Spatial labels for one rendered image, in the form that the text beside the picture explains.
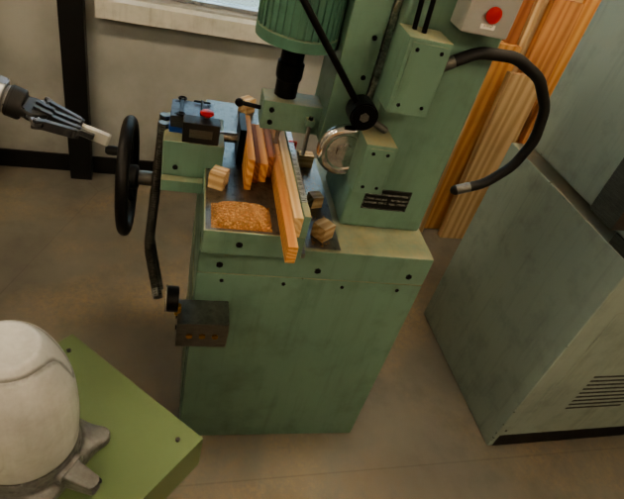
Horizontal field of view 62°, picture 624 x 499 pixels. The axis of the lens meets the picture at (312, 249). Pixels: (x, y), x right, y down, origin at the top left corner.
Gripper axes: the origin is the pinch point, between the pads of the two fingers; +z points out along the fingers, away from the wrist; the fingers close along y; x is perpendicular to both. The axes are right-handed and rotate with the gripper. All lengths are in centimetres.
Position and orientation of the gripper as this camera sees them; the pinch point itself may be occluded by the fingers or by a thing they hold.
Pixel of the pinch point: (95, 135)
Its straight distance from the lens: 143.5
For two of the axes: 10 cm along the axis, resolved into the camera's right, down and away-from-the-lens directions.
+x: -5.3, 6.9, 5.0
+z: 8.4, 3.2, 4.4
